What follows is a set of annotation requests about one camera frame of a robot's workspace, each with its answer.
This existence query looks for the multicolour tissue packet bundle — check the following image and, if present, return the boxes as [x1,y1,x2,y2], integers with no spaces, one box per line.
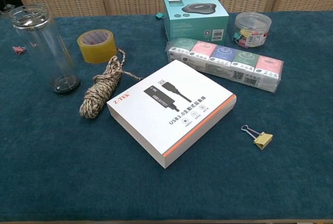
[165,37,285,94]

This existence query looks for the teal speaker product box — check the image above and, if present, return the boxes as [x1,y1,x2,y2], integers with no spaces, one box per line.
[163,0,230,43]

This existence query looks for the yellow packing tape roll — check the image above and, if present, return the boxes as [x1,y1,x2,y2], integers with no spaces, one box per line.
[76,29,117,64]

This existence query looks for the tall clear glass bottle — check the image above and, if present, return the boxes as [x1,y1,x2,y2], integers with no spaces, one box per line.
[7,3,81,95]

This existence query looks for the yellow binder clip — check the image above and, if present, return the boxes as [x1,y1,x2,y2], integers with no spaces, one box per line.
[240,124,274,151]

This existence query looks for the dark blue table cloth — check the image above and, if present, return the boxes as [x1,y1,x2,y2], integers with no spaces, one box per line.
[0,10,333,222]

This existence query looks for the clear jar of binder clips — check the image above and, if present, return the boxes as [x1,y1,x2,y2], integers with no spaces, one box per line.
[232,12,272,48]

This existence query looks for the white USB cable box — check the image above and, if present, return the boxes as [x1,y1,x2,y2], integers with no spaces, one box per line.
[106,59,237,169]

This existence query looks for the camouflage rope bundle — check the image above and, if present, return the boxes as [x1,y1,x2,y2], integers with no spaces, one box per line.
[79,48,143,120]

